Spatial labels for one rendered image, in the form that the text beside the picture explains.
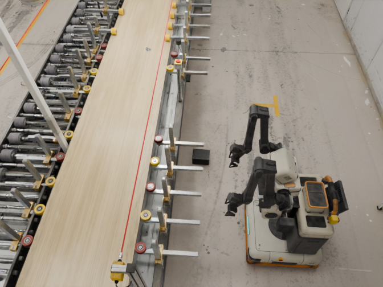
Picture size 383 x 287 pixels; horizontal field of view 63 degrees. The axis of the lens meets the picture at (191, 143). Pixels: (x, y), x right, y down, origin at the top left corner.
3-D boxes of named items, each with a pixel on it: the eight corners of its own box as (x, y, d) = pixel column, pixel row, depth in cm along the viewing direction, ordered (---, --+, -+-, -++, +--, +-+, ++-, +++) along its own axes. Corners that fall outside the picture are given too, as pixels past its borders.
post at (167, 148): (172, 176, 283) (169, 144, 245) (172, 179, 281) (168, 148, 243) (168, 176, 283) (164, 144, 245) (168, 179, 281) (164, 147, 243)
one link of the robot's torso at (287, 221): (285, 205, 280) (292, 191, 260) (289, 235, 263) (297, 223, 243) (255, 203, 281) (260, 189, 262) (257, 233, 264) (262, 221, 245)
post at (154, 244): (163, 261, 239) (157, 238, 201) (162, 266, 237) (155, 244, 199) (158, 261, 239) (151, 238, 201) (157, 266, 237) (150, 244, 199)
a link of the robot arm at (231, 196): (251, 203, 208) (251, 191, 214) (237, 197, 204) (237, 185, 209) (240, 209, 217) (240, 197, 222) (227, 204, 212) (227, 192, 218)
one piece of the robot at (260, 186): (272, 179, 258) (277, 164, 241) (275, 210, 241) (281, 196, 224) (252, 178, 259) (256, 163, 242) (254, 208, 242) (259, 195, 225)
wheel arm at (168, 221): (199, 222, 247) (200, 220, 243) (199, 226, 245) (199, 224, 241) (145, 218, 249) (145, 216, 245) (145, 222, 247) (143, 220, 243)
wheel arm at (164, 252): (198, 253, 230) (198, 251, 227) (198, 258, 228) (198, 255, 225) (139, 249, 232) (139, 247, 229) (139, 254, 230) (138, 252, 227)
